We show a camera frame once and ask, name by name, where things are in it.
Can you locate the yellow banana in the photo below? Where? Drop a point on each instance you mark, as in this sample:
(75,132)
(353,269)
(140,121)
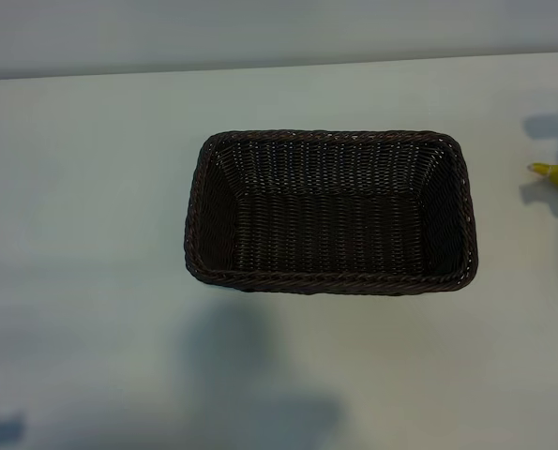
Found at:
(553,175)

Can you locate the dark brown woven basket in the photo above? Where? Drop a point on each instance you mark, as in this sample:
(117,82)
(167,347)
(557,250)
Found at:
(330,225)

